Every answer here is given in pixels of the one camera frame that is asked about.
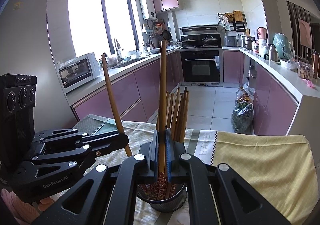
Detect white water heater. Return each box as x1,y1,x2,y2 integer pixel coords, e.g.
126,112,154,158
139,0,157,20

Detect brown insulated bottle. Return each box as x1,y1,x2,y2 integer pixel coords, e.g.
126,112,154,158
311,49,320,79

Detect person's left hand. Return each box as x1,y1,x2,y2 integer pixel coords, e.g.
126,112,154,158
37,196,59,212

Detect wooden cutting board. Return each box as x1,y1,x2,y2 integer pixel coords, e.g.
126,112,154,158
233,10,245,23

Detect framed wall painting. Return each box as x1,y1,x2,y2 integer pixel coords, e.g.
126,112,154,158
297,18,313,47

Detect kitchen sink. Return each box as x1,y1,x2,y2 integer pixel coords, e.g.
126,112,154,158
110,57,150,68

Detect person's left forearm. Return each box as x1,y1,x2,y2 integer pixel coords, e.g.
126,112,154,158
0,187,40,219

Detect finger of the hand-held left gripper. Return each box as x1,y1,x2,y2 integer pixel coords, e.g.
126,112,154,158
32,129,129,153
10,145,100,203

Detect patterned tablecloth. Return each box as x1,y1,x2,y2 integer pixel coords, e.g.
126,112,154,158
75,114,316,225

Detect clear plastic food container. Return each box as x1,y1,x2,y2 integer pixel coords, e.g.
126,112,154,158
297,62,315,79

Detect striped wall panel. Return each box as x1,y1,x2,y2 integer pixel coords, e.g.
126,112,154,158
286,0,320,51

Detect pile of chopsticks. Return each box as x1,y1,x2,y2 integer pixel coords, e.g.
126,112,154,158
141,87,190,200

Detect kitchen window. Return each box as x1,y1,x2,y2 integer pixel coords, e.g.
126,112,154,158
67,0,140,60

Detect steel thermos bottle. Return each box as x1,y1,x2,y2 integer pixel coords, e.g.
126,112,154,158
269,44,279,62

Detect white toaster oven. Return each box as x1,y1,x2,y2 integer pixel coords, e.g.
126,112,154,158
58,52,101,90

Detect teal covered appliance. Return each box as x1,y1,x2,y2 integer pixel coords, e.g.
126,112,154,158
273,33,296,58

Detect black pot with lid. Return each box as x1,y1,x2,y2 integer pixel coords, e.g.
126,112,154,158
201,35,218,46
182,37,198,46

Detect black wall rack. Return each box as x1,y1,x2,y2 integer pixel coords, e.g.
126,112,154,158
216,10,247,32

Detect pink kitchen base cabinets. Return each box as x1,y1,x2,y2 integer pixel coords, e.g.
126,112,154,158
222,50,299,137
71,50,181,123

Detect clear oil bottle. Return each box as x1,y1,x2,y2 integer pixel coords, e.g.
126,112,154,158
236,85,251,105

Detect black mesh utensil holder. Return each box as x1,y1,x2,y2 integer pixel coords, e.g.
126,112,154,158
137,182,187,212

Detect tall refrigerator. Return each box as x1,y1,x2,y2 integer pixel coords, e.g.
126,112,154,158
0,0,78,132

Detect built-in black oven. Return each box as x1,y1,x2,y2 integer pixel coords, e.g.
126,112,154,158
179,48,224,87

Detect steel sink faucet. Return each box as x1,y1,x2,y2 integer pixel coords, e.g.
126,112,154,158
114,38,125,65

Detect floral-end wooden chopstick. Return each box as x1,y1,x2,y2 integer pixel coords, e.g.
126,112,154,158
157,40,167,199
101,54,133,157

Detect steel stock pot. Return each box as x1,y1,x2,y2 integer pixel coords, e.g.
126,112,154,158
241,35,255,50

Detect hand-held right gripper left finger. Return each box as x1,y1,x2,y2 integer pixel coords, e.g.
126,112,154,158
31,130,160,225

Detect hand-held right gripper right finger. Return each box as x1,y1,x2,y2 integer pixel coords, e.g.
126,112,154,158
165,129,292,225

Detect black range hood cooker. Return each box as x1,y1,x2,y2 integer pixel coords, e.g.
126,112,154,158
179,25,223,48

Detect white bowl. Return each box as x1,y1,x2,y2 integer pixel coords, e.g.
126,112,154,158
279,58,298,70

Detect plastic bag of greens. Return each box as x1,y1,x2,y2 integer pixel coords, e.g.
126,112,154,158
230,102,255,134

